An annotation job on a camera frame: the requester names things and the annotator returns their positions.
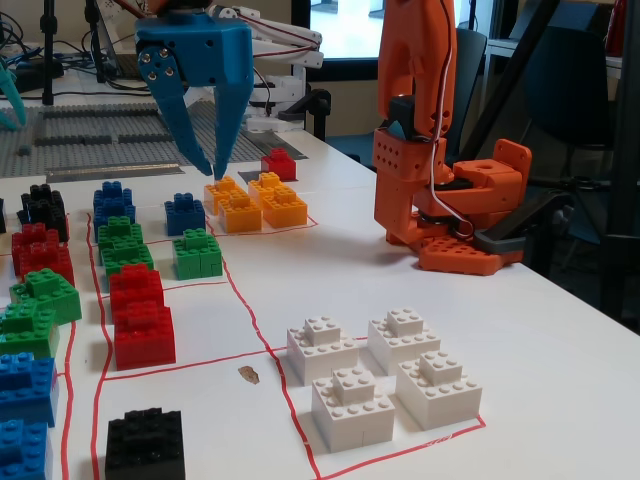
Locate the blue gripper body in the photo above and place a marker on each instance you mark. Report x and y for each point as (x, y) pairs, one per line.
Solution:
(210, 50)

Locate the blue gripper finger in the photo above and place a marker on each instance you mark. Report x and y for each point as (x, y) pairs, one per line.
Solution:
(231, 120)
(170, 100)

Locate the red lego block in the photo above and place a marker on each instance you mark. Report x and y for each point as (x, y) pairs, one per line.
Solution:
(47, 267)
(35, 235)
(137, 287)
(145, 345)
(279, 167)

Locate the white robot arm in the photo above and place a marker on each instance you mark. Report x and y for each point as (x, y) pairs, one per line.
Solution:
(280, 35)

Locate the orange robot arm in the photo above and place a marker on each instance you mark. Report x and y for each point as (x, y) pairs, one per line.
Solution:
(400, 200)

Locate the yellow lego block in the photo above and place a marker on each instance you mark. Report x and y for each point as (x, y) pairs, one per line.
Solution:
(242, 217)
(287, 210)
(267, 182)
(227, 189)

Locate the blue lego block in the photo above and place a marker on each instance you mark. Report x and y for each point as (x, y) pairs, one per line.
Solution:
(116, 189)
(114, 210)
(22, 455)
(25, 395)
(185, 217)

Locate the green lego block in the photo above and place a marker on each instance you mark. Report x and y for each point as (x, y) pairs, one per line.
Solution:
(127, 260)
(197, 257)
(120, 231)
(50, 300)
(25, 335)

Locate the black lego block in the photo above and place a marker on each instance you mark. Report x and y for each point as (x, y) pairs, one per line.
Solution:
(47, 220)
(145, 445)
(42, 192)
(2, 215)

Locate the white lego block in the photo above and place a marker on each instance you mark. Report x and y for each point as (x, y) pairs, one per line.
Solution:
(440, 395)
(405, 345)
(353, 415)
(322, 355)

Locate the grey open laptop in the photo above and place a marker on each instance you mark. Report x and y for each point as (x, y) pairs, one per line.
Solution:
(122, 50)

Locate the black desk clamp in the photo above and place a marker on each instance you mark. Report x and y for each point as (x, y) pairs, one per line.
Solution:
(317, 112)

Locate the grey lego baseplate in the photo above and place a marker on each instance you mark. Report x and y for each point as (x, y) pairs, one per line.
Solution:
(100, 152)

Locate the black stand pole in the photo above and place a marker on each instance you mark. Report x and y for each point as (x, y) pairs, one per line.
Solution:
(95, 40)
(48, 50)

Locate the bright window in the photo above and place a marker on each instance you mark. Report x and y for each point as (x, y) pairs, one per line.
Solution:
(345, 27)

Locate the teal robot gripper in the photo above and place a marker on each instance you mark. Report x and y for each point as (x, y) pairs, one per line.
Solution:
(12, 95)

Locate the dark blue chair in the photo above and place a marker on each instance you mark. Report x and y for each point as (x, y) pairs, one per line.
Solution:
(470, 90)
(570, 100)

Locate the small brown scrap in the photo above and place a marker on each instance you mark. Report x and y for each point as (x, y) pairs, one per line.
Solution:
(249, 375)

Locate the white desk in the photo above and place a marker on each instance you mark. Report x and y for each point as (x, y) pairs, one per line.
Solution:
(505, 47)

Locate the grey black table clamp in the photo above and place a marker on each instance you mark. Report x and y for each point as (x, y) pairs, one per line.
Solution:
(500, 242)

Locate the red bottle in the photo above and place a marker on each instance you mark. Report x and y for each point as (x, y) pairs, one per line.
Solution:
(616, 25)

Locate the grey lego wall strip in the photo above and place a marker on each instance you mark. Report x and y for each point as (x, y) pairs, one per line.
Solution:
(100, 114)
(70, 139)
(147, 138)

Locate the grey duct tape strip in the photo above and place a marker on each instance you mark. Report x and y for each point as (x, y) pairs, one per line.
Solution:
(115, 172)
(280, 145)

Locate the black camera tripod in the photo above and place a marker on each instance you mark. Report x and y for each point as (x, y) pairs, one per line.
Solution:
(515, 70)

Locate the black vertical post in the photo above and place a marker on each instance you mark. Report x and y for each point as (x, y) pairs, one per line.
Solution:
(622, 150)

